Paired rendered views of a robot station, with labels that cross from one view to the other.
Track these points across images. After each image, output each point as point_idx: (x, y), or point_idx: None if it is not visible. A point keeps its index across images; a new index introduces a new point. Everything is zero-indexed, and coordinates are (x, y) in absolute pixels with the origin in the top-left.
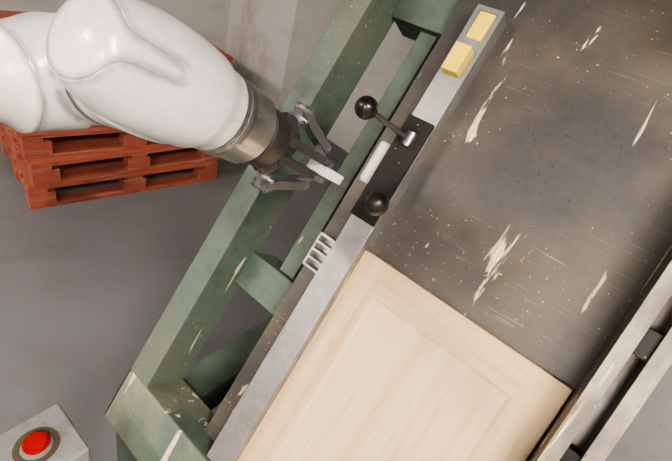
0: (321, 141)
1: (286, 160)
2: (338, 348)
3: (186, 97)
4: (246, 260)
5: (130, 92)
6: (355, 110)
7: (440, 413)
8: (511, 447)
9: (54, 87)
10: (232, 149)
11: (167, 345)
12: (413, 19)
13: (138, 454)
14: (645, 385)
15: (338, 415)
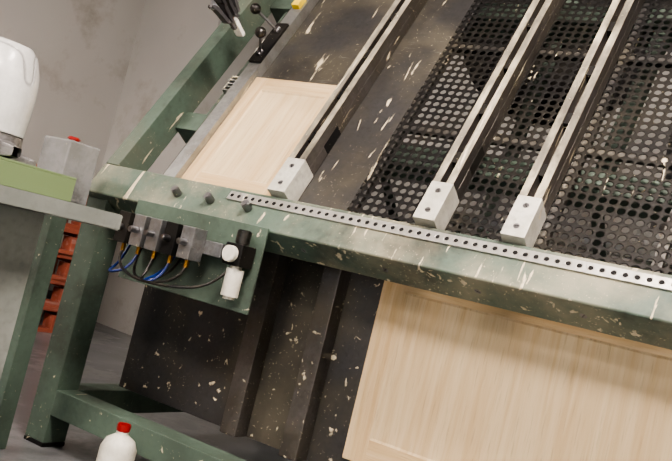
0: (236, 2)
1: None
2: (242, 113)
3: None
4: (183, 115)
5: None
6: (250, 8)
7: (294, 115)
8: None
9: None
10: None
11: (134, 142)
12: (281, 6)
13: (113, 192)
14: (367, 61)
15: (243, 136)
